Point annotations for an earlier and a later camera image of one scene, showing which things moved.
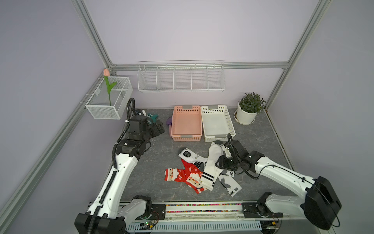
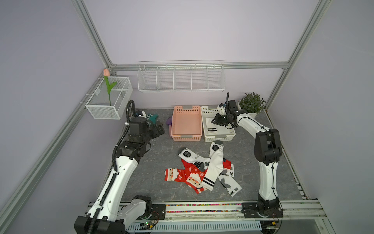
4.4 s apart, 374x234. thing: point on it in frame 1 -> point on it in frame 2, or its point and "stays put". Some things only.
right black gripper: x=220 y=163 -> x=216 y=121
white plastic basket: x=216 y=123 stays put
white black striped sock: x=216 y=151 -> x=212 y=129
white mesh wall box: x=98 y=105 stays put
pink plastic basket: x=186 y=123 stays put
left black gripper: x=157 y=132 stays put
